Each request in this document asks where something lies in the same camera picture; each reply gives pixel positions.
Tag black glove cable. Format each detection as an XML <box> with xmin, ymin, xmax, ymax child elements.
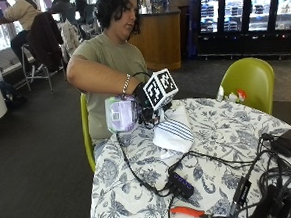
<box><xmin>115</xmin><ymin>128</ymin><xmax>176</xmax><ymax>201</ymax></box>

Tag orange handled pliers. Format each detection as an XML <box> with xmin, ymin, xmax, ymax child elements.
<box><xmin>169</xmin><ymin>203</ymin><xmax>211</xmax><ymax>218</ymax></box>

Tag white and red small toy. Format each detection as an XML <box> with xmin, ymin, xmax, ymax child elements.
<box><xmin>227</xmin><ymin>88</ymin><xmax>248</xmax><ymax>104</ymax></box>

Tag tangle of black cables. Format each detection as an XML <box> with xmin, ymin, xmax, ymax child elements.
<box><xmin>161</xmin><ymin>130</ymin><xmax>291</xmax><ymax>218</ymax></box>

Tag flat black device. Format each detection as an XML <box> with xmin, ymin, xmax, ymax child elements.
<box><xmin>269</xmin><ymin>128</ymin><xmax>291</xmax><ymax>159</ymax></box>

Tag small white bottle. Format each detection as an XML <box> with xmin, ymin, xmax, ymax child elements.
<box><xmin>215</xmin><ymin>84</ymin><xmax>226</xmax><ymax>103</ymax></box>

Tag glass door drinks fridge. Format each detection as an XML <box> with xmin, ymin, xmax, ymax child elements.
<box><xmin>193</xmin><ymin>0</ymin><xmax>291</xmax><ymax>62</ymax></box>

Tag black usb hub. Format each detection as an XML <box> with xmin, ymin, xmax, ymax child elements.
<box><xmin>167</xmin><ymin>168</ymin><xmax>197</xmax><ymax>202</ymax></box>

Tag white blue striped towel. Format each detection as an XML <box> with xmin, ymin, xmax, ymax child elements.
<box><xmin>149</xmin><ymin>103</ymin><xmax>197</xmax><ymax>157</ymax></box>

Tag black cable adapter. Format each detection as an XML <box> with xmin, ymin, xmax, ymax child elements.
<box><xmin>223</xmin><ymin>176</ymin><xmax>256</xmax><ymax>218</ymax></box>

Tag person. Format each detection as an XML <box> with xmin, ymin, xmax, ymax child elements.
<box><xmin>61</xmin><ymin>0</ymin><xmax>156</xmax><ymax>163</ymax></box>
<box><xmin>2</xmin><ymin>0</ymin><xmax>47</xmax><ymax>67</ymax></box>
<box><xmin>50</xmin><ymin>0</ymin><xmax>77</xmax><ymax>17</ymax></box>

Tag wooden counter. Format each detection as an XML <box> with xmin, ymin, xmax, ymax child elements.
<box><xmin>126</xmin><ymin>7</ymin><xmax>186</xmax><ymax>75</ymax></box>

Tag blue floral tablecloth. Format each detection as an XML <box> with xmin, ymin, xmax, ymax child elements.
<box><xmin>81</xmin><ymin>90</ymin><xmax>291</xmax><ymax>218</ymax></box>

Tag white cube with black markers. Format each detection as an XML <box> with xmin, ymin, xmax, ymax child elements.
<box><xmin>141</xmin><ymin>67</ymin><xmax>181</xmax><ymax>112</ymax></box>

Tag purple plastic packet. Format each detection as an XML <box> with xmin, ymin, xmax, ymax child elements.
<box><xmin>103</xmin><ymin>92</ymin><xmax>145</xmax><ymax>136</ymax></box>

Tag silver chain bracelet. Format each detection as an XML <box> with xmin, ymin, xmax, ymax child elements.
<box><xmin>120</xmin><ymin>73</ymin><xmax>133</xmax><ymax>96</ymax></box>

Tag dark jacket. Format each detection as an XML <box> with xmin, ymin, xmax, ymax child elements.
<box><xmin>24</xmin><ymin>10</ymin><xmax>67</xmax><ymax>74</ymax></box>

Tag green plastic chair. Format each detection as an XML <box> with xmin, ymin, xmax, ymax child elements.
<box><xmin>214</xmin><ymin>55</ymin><xmax>278</xmax><ymax>119</ymax></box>
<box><xmin>78</xmin><ymin>91</ymin><xmax>98</xmax><ymax>174</ymax></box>

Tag black bag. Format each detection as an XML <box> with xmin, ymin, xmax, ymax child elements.
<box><xmin>0</xmin><ymin>78</ymin><xmax>29</xmax><ymax>108</ymax></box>

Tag white puffy jacket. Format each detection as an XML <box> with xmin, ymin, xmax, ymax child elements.
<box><xmin>58</xmin><ymin>17</ymin><xmax>83</xmax><ymax>60</ymax></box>

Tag metal stool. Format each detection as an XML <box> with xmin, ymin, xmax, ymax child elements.
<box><xmin>20</xmin><ymin>41</ymin><xmax>68</xmax><ymax>96</ymax></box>

